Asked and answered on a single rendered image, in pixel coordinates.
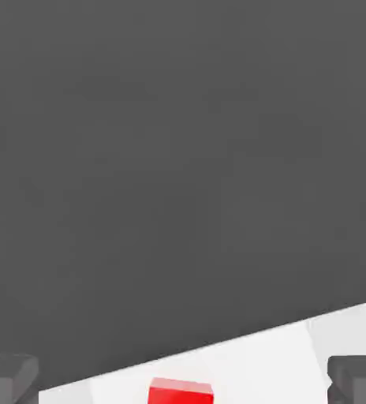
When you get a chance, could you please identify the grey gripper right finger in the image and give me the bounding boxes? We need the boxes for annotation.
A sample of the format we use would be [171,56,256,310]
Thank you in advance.
[327,354,366,404]

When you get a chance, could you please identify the small red cube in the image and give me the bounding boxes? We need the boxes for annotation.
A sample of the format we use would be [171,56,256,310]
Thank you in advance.
[147,377,215,404]

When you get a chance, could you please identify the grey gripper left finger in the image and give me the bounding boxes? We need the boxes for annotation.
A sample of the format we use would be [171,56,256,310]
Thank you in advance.
[0,353,40,404]

